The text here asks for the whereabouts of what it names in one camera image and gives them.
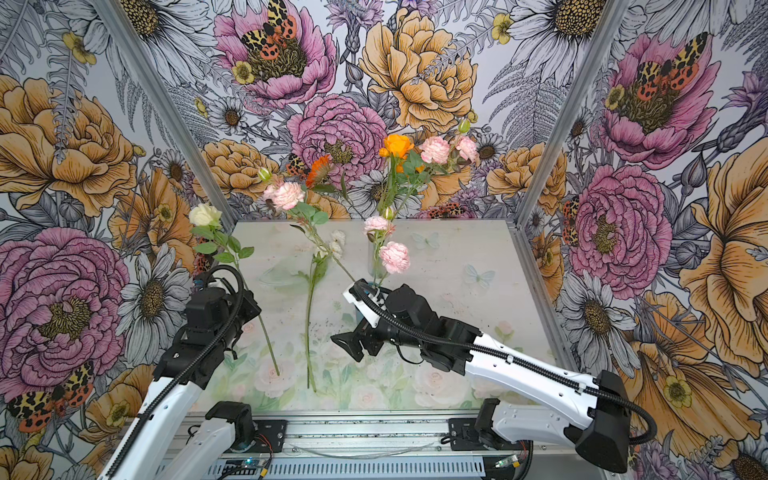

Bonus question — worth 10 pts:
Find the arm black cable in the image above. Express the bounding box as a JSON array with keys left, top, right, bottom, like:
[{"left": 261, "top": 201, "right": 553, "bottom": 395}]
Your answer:
[
  {"left": 350, "top": 280, "right": 658, "bottom": 446},
  {"left": 104, "top": 263, "right": 246, "bottom": 478}
]

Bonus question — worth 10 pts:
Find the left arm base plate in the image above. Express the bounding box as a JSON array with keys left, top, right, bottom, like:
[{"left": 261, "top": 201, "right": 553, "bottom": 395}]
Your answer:
[{"left": 229, "top": 419, "right": 288, "bottom": 454}]

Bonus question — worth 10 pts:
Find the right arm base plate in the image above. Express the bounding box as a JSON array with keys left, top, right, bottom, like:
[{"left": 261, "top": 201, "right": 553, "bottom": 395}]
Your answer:
[{"left": 440, "top": 417, "right": 533, "bottom": 452}]

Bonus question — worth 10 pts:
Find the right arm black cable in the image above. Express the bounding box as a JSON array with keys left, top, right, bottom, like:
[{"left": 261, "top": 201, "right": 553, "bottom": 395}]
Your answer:
[{"left": 350, "top": 280, "right": 658, "bottom": 446}]

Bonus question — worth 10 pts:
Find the small pink carnation stem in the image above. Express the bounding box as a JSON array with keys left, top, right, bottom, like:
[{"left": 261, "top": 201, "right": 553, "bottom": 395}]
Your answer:
[{"left": 364, "top": 216, "right": 411, "bottom": 286}]

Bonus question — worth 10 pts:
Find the cream rose stem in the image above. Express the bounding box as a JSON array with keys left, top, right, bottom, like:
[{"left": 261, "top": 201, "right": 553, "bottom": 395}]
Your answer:
[{"left": 188, "top": 202, "right": 282, "bottom": 378}]

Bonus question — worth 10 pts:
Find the clear ribbed glass vase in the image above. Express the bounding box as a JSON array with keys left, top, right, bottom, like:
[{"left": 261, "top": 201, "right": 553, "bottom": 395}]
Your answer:
[{"left": 366, "top": 242, "right": 389, "bottom": 281}]

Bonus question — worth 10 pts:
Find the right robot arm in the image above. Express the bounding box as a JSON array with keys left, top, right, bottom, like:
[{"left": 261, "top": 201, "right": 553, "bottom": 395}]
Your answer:
[{"left": 331, "top": 279, "right": 658, "bottom": 474}]

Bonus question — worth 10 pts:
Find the yellow orange poppy stem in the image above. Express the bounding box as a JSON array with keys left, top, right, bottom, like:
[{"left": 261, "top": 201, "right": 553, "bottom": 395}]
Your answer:
[{"left": 377, "top": 134, "right": 428, "bottom": 219}]

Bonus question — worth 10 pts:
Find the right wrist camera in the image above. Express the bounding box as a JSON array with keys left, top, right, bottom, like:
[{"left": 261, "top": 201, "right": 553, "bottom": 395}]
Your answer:
[{"left": 343, "top": 279, "right": 391, "bottom": 327}]

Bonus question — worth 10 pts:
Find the large pink peony stem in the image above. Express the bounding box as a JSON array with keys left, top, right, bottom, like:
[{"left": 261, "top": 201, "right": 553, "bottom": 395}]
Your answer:
[{"left": 406, "top": 119, "right": 480, "bottom": 179}]

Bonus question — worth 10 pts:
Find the teal ceramic vase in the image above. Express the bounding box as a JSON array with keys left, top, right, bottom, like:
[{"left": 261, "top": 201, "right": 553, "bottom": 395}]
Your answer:
[{"left": 354, "top": 306, "right": 365, "bottom": 324}]

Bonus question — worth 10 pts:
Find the white daisy flower stem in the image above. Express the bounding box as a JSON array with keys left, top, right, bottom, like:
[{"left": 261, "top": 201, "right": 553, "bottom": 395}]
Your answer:
[{"left": 304, "top": 230, "right": 346, "bottom": 392}]

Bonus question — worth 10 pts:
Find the orange marigold flower stem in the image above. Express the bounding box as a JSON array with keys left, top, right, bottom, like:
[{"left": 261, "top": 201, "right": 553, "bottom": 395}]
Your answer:
[{"left": 305, "top": 154, "right": 338, "bottom": 193}]

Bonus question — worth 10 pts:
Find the aluminium front rail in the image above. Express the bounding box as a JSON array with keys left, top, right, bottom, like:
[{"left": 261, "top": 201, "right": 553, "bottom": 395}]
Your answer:
[{"left": 110, "top": 410, "right": 625, "bottom": 460}]

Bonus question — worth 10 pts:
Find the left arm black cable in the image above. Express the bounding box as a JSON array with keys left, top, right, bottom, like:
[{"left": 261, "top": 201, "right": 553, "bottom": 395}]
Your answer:
[{"left": 104, "top": 263, "right": 246, "bottom": 478}]

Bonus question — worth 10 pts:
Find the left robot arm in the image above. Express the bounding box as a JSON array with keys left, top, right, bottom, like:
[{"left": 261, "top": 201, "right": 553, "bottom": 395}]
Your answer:
[{"left": 99, "top": 286, "right": 261, "bottom": 479}]

